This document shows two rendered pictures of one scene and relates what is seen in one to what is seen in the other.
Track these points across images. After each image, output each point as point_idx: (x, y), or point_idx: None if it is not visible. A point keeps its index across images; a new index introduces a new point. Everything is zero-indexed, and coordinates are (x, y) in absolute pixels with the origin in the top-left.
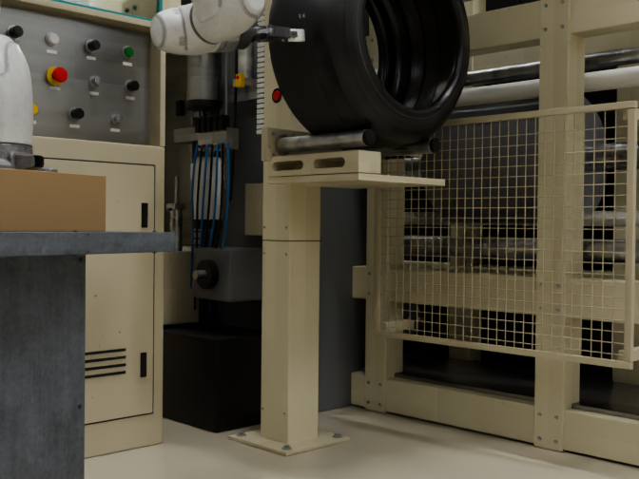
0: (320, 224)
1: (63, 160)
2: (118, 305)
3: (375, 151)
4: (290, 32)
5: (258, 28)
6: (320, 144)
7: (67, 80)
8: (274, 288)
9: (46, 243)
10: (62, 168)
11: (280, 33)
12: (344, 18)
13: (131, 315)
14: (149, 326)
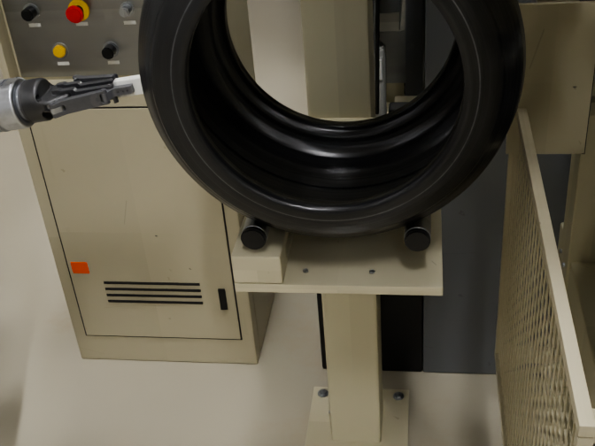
0: (495, 169)
1: (91, 109)
2: (184, 245)
3: (267, 256)
4: (105, 97)
5: (44, 104)
6: None
7: (94, 12)
8: None
9: None
10: (92, 118)
11: (81, 106)
12: (153, 93)
13: (201, 255)
14: (225, 266)
